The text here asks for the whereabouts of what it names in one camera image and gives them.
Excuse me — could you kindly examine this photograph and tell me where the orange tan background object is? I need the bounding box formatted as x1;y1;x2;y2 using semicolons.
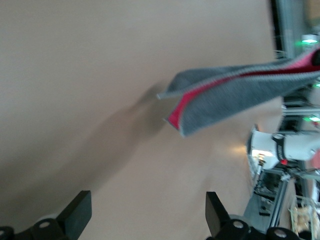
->
287;197;320;238

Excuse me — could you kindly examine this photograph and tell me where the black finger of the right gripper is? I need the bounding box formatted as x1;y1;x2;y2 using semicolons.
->
310;48;320;68

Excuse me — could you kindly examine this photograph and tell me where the aluminium frame structure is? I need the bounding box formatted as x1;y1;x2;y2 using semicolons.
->
243;174;291;226

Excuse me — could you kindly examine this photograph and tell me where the grey and red towel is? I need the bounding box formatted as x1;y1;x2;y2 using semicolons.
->
156;47;320;139

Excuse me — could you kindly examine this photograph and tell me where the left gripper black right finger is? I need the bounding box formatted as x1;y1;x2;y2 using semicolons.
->
205;191;303;240

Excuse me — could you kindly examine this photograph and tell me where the brown table cover sheet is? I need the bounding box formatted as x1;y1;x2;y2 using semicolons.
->
0;0;286;240

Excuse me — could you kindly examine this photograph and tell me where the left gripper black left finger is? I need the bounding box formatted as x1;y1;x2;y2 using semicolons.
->
0;190;92;240

